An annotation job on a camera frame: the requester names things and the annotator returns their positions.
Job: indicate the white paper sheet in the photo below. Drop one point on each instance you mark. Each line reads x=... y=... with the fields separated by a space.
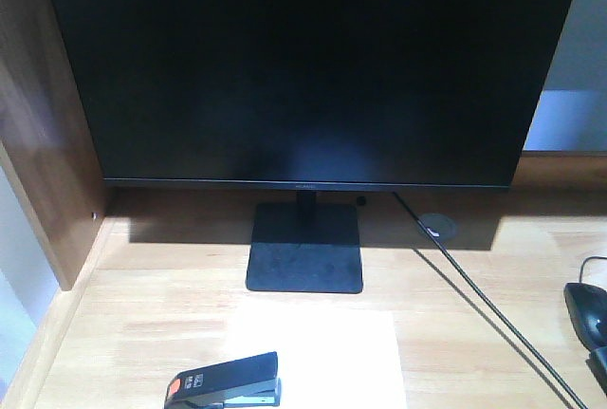
x=329 y=357

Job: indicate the black stapler orange button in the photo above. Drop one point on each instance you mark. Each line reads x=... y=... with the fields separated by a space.
x=245 y=383

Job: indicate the wooden desk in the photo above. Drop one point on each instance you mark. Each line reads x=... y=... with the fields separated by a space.
x=151 y=272

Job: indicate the black computer monitor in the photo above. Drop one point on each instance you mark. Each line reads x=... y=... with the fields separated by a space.
x=309 y=96

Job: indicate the black computer mouse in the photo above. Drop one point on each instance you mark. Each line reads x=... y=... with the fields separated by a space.
x=586 y=305

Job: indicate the grey desk cable grommet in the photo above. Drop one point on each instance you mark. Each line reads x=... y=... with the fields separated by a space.
x=441 y=227

